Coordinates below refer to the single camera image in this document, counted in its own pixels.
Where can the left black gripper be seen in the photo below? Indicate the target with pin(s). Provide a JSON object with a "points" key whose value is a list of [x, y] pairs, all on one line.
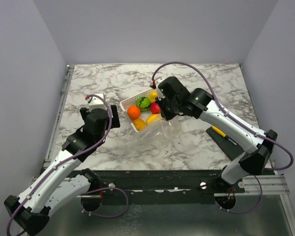
{"points": [[115, 122]]}

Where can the yellow toy mango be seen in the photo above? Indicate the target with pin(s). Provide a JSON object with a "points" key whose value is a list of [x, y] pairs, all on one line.
{"points": [[153, 118]]}

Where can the yellow toy pear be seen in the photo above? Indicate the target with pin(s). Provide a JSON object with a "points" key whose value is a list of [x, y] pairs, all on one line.
{"points": [[153, 96]]}

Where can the orange toy fruit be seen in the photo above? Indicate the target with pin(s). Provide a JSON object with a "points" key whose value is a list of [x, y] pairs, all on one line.
{"points": [[133, 112]]}

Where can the black metal base rail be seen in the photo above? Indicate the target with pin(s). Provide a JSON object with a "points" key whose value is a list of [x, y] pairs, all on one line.
{"points": [[163, 187]]}

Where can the yellow handled knife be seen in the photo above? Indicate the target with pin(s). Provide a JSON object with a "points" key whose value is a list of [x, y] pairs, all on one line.
{"points": [[221, 133]]}

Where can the red toy pomegranate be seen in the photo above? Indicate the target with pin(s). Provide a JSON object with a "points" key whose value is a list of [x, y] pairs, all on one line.
{"points": [[154, 108]]}

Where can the black cutting board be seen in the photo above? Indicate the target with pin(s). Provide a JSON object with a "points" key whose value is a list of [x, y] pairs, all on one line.
{"points": [[229, 149]]}

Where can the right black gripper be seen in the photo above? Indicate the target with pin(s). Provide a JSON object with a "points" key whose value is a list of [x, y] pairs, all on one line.
{"points": [[166, 115]]}

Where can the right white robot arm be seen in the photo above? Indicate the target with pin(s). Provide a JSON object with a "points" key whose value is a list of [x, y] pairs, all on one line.
{"points": [[175, 99]]}

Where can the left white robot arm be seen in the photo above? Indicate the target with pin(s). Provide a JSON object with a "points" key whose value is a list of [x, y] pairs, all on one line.
{"points": [[33, 208]]}

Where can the green toy watermelon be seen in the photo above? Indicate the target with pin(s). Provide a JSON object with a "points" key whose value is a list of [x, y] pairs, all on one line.
{"points": [[143, 103]]}

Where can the white perforated plastic basket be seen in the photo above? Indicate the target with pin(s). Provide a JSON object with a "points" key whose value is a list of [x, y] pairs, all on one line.
{"points": [[125, 104]]}

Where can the yellow orange toy lemon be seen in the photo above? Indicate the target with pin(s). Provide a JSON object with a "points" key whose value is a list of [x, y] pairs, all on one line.
{"points": [[139, 124]]}

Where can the clear zip top bag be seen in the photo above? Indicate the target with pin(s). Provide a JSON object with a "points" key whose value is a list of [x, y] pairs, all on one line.
{"points": [[158, 134]]}

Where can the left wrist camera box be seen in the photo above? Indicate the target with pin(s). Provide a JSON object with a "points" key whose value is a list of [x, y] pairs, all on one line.
{"points": [[95, 103]]}

